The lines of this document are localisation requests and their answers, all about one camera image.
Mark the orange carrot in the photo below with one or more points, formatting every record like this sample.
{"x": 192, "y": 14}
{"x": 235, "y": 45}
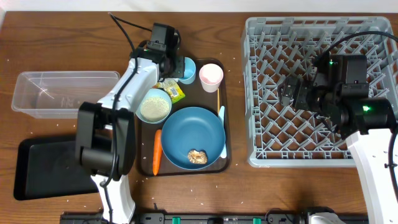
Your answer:
{"x": 156, "y": 160}

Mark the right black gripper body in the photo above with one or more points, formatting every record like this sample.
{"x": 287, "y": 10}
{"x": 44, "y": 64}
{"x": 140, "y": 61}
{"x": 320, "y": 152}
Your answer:
{"x": 306, "y": 98}

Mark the brown food scrap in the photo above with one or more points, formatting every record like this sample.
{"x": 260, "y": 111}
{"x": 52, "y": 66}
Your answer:
{"x": 197, "y": 157}

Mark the wooden chopstick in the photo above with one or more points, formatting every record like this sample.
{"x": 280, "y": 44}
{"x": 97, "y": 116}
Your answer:
{"x": 218, "y": 100}

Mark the light blue cup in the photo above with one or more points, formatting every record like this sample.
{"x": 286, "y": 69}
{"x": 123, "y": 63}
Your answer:
{"x": 189, "y": 74}

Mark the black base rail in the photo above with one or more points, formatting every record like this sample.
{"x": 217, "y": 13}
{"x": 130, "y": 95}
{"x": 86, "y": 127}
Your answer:
{"x": 160, "y": 218}

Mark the black waste tray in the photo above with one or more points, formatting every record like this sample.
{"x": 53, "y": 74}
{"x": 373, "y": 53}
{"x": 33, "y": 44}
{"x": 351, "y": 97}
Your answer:
{"x": 46, "y": 167}

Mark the grey plastic dishwasher rack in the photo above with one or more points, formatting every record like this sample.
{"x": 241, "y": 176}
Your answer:
{"x": 292, "y": 65}

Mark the light blue rice bowl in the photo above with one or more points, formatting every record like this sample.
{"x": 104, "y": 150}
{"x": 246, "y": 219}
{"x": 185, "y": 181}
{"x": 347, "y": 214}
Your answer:
{"x": 155, "y": 107}

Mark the pink cup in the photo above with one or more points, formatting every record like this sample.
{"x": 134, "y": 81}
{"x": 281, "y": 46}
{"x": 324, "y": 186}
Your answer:
{"x": 211, "y": 76}

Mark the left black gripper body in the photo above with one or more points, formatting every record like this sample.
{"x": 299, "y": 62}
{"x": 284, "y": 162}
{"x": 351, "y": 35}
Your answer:
{"x": 179, "y": 66}

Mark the dark brown serving tray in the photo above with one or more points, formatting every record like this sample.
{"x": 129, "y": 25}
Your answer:
{"x": 195, "y": 96}

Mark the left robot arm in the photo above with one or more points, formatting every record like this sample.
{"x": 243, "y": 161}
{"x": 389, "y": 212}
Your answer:
{"x": 105, "y": 138}

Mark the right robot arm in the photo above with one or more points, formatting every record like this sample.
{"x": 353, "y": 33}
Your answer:
{"x": 367, "y": 140}

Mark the light blue plastic knife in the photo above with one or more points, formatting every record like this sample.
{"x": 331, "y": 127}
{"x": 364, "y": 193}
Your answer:
{"x": 221, "y": 115}

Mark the green snack wrapper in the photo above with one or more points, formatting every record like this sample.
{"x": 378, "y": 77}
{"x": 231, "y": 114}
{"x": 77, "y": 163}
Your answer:
{"x": 170, "y": 86}

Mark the dark blue plate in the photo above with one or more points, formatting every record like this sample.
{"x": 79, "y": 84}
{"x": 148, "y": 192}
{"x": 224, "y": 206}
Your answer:
{"x": 192, "y": 128}

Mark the clear plastic bin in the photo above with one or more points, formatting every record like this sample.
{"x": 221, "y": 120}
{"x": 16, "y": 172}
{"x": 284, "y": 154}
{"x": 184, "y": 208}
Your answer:
{"x": 58, "y": 95}

